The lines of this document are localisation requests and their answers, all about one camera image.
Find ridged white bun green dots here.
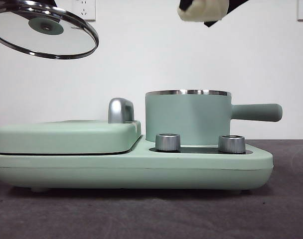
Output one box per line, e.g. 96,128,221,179
177,0,230,23

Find glass lid with green knob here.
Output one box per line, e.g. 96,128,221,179
0,0,100,60

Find mint green griddle cover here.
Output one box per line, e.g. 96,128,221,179
0,119,143,155

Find silver control knob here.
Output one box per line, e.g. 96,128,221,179
218,134,246,153
154,133,181,152

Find black control panel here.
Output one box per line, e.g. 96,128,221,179
149,146,253,155

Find mint green breakfast machine base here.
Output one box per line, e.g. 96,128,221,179
0,134,275,194

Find mint green pot with handle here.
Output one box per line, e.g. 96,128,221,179
145,89,284,146

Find silver griddle cover handle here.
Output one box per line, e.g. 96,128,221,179
108,98,136,124

